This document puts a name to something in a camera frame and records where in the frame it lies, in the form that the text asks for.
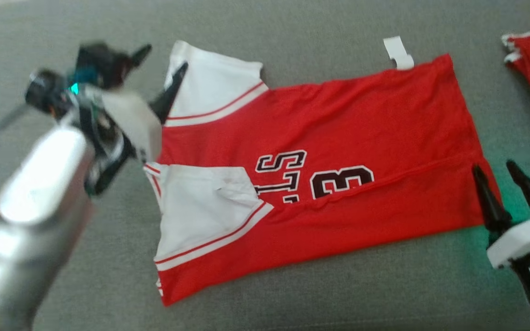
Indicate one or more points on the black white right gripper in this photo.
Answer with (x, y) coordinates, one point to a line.
(527, 239)

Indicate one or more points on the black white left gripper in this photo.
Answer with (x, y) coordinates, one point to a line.
(127, 119)

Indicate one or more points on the red white basketball jersey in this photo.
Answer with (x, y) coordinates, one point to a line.
(338, 115)

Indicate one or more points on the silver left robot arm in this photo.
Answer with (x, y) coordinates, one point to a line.
(25, 220)

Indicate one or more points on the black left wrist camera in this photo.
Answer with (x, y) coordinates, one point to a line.
(46, 92)

